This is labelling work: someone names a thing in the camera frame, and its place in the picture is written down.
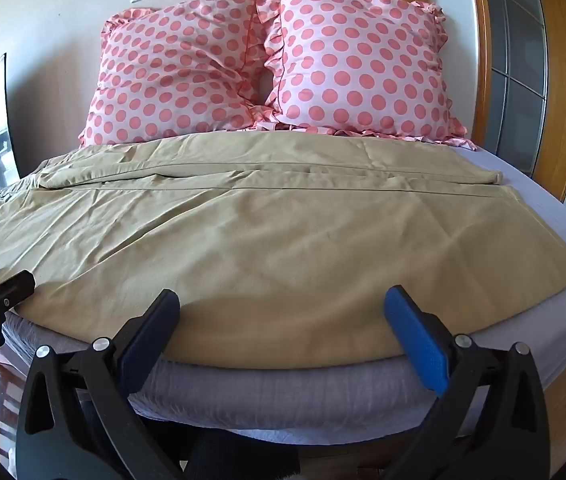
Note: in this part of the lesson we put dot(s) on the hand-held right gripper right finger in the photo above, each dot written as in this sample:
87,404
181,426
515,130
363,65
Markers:
420,340

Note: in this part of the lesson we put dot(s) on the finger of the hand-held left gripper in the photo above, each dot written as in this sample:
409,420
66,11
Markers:
13,287

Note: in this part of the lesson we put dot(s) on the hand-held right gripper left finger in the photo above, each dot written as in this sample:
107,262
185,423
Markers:
147,344

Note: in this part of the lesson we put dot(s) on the tan bed sheet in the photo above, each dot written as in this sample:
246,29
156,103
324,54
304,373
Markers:
243,240

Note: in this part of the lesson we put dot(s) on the bed with grey sheet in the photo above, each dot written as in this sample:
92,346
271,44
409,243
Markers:
523,260

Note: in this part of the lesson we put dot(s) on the pink polka dot pillow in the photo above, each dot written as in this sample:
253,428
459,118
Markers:
173,72
358,60

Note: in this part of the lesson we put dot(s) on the wooden framed glass door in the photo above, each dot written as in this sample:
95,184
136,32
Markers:
508,60

